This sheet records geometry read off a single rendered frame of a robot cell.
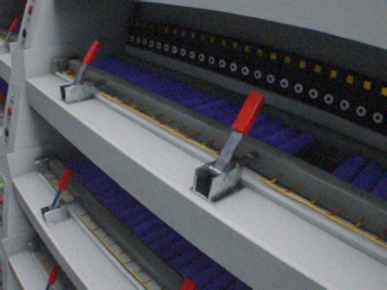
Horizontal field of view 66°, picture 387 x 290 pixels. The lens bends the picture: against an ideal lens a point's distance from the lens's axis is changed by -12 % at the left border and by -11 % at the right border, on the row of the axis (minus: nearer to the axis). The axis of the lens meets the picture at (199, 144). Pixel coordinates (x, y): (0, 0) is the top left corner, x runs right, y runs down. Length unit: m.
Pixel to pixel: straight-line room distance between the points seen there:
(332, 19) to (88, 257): 0.41
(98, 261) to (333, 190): 0.32
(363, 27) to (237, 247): 0.18
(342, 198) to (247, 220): 0.08
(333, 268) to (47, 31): 0.55
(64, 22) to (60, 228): 0.35
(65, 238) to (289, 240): 0.35
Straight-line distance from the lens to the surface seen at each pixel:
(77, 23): 0.63
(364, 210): 0.27
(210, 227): 0.26
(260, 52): 0.43
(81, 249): 0.49
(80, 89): 0.47
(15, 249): 0.77
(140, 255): 0.44
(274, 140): 0.34
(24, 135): 0.65
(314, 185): 0.28
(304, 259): 0.24
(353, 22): 0.23
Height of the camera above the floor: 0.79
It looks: 14 degrees down
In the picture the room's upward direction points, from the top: 17 degrees clockwise
